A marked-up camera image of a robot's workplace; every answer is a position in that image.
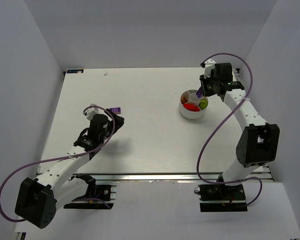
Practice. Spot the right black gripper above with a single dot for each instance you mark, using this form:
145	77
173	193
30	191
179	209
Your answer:
205	85

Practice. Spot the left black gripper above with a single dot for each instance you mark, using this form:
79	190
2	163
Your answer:
112	117

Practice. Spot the purple lego brick studs up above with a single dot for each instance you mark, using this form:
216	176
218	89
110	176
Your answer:
116	110

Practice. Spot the purple lego brick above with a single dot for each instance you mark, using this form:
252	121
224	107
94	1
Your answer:
199	93

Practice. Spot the red lego brick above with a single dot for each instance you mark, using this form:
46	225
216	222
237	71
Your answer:
191	107

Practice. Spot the orange lego brick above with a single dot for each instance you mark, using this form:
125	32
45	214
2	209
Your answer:
184	99

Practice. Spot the yellow-green lego brick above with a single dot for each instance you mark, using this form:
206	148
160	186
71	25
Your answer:
203	104

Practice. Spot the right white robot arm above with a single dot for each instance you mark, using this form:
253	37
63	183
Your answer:
258	143

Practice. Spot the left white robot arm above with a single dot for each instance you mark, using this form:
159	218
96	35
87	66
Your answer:
39	199

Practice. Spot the white divided round container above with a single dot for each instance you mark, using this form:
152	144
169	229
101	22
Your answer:
194	100

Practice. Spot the blue label left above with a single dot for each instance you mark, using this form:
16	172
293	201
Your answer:
74	71

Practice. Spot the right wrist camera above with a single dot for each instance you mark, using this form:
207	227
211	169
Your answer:
208	66

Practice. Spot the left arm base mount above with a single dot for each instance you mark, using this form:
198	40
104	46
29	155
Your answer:
103	199

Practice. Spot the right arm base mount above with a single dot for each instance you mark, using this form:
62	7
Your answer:
222	200

